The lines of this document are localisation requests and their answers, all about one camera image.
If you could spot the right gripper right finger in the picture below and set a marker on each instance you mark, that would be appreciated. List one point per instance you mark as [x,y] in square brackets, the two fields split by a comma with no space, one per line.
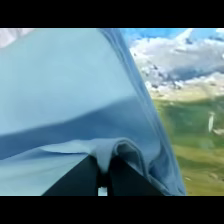
[128,181]

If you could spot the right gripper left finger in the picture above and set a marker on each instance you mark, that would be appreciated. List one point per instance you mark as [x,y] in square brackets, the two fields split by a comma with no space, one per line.
[80,180]

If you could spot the light blue garment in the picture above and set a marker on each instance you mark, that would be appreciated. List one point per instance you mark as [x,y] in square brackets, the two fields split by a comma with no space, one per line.
[76,93]

